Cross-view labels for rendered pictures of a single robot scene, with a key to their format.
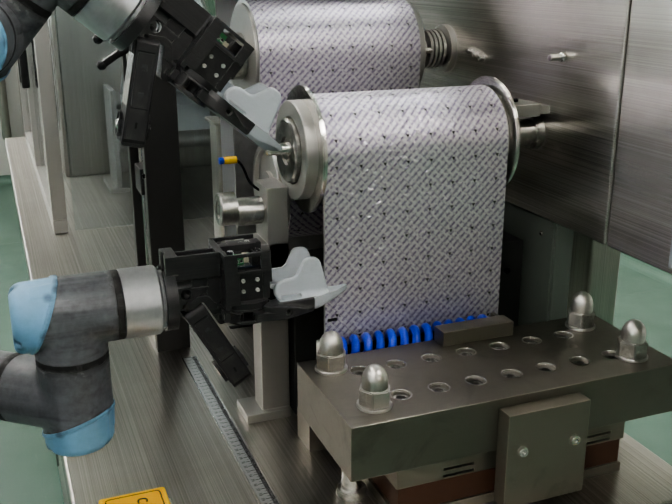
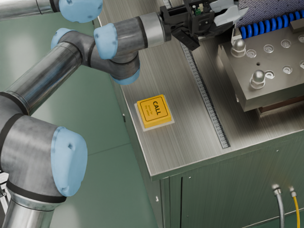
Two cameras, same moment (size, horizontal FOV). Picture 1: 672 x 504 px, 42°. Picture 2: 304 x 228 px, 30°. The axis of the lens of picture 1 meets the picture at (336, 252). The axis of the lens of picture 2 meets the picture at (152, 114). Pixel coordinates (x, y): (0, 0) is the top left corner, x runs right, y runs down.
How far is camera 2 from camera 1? 0.73 m
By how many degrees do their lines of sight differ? 45
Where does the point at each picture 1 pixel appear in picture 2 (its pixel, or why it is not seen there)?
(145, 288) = (156, 32)
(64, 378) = (121, 66)
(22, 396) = (102, 66)
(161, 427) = not seen: hidden behind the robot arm
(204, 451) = (175, 63)
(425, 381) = (281, 64)
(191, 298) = (175, 28)
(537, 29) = not seen: outside the picture
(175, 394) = not seen: hidden behind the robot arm
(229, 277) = (194, 24)
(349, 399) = (246, 77)
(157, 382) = (146, 6)
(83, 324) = (130, 50)
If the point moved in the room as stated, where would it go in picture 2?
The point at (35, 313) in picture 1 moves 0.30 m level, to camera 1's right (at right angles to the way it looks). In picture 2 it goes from (109, 49) to (246, 55)
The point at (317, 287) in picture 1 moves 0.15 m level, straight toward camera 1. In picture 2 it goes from (235, 15) to (235, 70)
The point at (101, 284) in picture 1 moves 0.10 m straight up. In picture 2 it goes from (136, 32) to (133, 4)
